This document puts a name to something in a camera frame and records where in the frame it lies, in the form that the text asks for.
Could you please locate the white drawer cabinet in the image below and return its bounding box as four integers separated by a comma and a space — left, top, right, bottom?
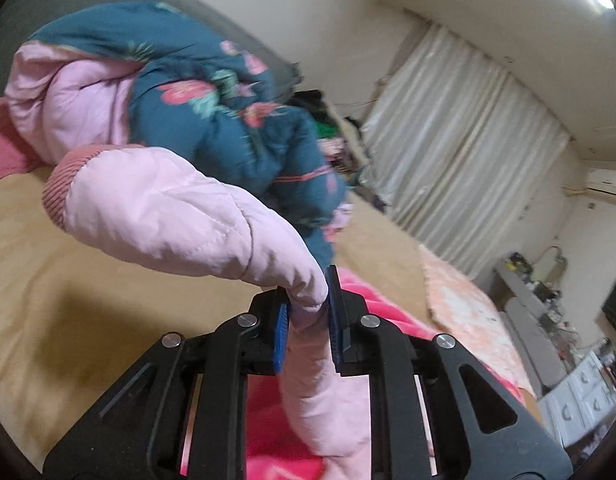
538, 350, 616, 451

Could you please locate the pile of clothes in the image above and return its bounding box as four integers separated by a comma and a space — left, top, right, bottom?
288, 89, 389, 211

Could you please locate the grey curved shelf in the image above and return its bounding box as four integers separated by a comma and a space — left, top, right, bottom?
490, 252, 589, 396

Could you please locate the teal floral jacket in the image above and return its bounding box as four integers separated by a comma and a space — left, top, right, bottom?
2, 1, 351, 246

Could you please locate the pink quilted jacket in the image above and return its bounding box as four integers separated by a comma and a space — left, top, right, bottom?
42, 144, 373, 461

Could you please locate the dark pink cloth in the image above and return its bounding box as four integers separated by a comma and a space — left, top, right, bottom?
0, 97, 43, 186

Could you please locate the tan bed sheet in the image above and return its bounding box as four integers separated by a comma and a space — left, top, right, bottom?
0, 165, 544, 471

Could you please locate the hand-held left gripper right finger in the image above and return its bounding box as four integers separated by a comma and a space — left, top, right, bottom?
325, 265, 574, 480

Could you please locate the pink printed blanket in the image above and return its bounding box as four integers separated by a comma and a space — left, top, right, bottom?
180, 267, 526, 480

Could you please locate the clutter of small items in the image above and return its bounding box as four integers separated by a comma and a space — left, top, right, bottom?
505, 247, 589, 341

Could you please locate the white pleated curtain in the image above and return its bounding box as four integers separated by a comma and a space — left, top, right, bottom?
360, 22, 571, 278

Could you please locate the white air conditioner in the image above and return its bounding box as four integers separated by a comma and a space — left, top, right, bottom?
585, 167, 616, 196

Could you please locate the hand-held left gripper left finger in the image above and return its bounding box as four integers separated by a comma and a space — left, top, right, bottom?
42, 287, 293, 480

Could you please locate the peach patterned blanket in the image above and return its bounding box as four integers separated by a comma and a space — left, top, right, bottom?
420, 247, 539, 396

